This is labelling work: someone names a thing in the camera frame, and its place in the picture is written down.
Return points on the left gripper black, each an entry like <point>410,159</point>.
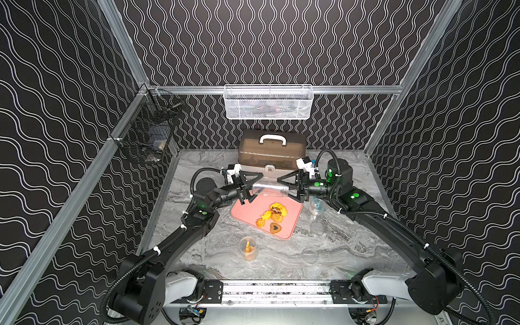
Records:
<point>241,190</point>

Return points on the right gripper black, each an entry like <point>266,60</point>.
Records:
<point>302,179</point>

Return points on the orange swirl cookie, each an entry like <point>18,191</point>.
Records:
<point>260,222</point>
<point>279,209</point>

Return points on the clear cookie jar handled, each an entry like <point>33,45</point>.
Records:
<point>317,208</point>

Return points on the brown heart cookie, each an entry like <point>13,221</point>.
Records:
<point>275,228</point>

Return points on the clear cookie jar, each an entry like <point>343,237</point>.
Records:
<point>270,188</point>
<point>248,248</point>

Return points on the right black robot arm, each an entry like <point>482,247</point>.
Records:
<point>438,273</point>

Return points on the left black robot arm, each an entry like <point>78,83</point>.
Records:
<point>140,290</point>

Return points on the pink plastic tray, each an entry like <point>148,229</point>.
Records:
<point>249,213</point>

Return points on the brown white storage box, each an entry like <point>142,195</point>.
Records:
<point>259,148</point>

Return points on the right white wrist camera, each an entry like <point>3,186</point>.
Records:
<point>307,165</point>

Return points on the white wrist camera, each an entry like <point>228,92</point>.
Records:
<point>307,165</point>
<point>232,171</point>

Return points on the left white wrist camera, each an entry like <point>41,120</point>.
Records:
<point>232,171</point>

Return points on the white wire wall basket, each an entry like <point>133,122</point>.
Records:
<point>268,102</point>

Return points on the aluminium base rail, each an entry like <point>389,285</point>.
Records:
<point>280,293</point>

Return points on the black wire wall basket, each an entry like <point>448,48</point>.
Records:
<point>147,139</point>

